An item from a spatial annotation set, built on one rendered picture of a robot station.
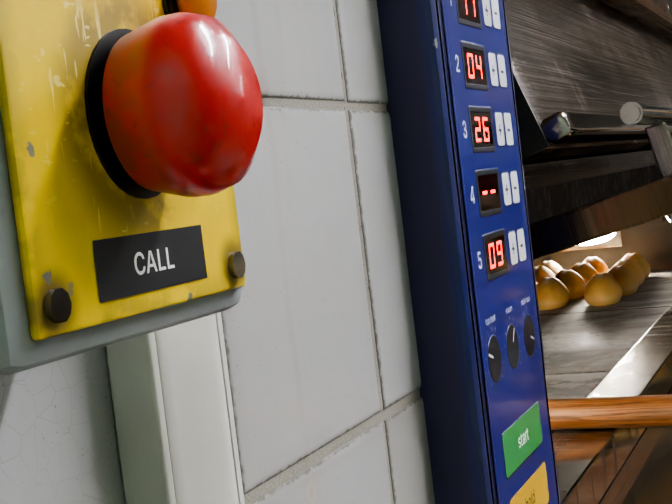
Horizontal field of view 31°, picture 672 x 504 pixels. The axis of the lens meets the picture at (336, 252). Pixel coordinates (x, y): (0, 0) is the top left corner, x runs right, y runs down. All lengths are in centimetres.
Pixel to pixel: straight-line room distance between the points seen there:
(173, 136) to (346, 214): 33
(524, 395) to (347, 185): 22
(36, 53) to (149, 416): 16
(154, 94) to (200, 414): 17
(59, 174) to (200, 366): 16
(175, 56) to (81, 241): 4
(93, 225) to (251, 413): 22
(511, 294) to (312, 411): 23
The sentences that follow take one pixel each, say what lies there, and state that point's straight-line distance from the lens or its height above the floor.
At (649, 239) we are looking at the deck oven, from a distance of 267.
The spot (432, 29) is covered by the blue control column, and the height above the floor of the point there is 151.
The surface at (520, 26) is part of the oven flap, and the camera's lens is 99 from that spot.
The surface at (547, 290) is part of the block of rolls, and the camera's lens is 215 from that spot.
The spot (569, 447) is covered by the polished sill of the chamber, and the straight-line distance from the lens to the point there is 112.
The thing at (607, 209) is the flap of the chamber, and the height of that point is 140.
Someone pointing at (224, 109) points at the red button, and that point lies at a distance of 25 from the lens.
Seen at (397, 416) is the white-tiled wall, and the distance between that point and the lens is 61.
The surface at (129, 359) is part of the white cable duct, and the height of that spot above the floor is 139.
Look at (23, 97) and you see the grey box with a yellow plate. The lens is 24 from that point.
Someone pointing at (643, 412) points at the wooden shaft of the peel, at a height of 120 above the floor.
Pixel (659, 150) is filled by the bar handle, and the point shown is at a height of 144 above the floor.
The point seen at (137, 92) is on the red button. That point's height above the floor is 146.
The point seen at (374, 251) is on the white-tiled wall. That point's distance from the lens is 60.
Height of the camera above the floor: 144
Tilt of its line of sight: 3 degrees down
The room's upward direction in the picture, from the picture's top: 7 degrees counter-clockwise
